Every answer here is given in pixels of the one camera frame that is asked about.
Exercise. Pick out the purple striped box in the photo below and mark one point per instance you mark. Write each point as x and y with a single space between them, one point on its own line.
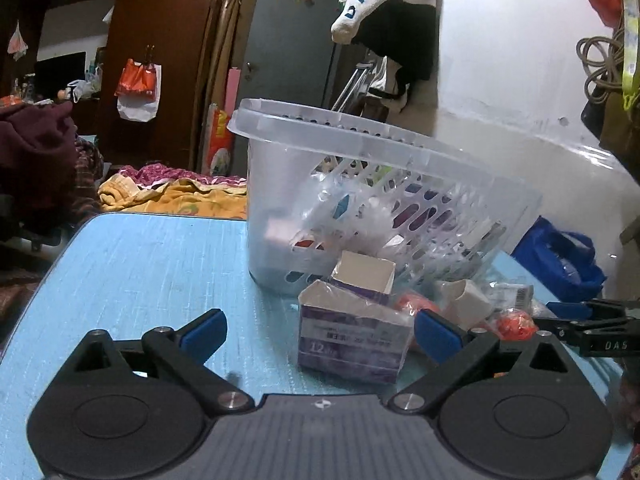
350 340

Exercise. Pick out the maroon floral fabric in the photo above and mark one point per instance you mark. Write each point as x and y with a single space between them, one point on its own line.
165 172

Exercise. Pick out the grey door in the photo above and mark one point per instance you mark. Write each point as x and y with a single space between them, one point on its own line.
280 35

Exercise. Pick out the clear packet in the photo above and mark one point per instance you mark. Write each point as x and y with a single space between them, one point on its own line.
512 295

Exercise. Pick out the orange red packet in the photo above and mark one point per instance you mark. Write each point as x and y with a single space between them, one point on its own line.
417 305
515 325

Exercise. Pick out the blue shopping bag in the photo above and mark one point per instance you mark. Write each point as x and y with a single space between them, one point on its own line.
560 260

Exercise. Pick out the black television screen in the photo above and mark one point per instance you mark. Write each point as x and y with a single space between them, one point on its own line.
57 75

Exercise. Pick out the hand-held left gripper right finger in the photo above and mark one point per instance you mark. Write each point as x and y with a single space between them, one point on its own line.
435 335

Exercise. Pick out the white black hanging garment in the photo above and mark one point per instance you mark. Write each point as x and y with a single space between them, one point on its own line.
395 15

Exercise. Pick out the red printed bag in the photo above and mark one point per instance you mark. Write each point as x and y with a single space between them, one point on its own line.
219 140

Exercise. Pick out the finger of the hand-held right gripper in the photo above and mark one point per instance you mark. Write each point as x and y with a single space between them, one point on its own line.
557 331
567 310

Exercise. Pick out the clear plastic bag of items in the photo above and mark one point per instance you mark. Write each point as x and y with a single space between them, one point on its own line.
330 205

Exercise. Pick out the metal crutches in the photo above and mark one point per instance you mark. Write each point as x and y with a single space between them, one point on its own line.
357 85

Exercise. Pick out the maroon cloth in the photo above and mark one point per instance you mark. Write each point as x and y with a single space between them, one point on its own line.
35 160

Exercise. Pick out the lavender purple box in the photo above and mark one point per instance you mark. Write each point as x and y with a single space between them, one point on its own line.
362 275

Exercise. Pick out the olive hanging bag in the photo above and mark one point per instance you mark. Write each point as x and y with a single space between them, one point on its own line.
620 130

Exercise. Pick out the brown wooden wardrobe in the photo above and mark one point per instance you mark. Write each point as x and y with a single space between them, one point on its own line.
165 20

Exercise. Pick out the yellow blanket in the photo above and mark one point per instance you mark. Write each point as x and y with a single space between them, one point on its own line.
170 200

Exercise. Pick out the pink white box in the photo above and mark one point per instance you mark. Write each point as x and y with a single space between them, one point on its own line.
281 234

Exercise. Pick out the wooden poles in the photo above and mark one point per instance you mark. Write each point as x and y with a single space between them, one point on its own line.
220 35

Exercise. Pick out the small white box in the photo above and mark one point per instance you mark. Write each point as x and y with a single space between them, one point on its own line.
462 302

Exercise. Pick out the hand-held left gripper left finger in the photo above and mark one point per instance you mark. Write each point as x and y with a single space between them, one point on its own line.
205 332

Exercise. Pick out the pink roll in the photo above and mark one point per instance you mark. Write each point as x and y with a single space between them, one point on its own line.
232 90

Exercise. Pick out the white plastic laundry basket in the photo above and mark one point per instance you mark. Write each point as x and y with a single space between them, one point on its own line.
380 170

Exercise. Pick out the plaid red cloth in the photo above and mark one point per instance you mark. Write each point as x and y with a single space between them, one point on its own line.
90 165

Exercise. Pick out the orange white hanging bag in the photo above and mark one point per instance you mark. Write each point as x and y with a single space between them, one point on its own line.
137 90

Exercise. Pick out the white pink hanging bag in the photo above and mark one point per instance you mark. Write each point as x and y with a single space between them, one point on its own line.
17 42

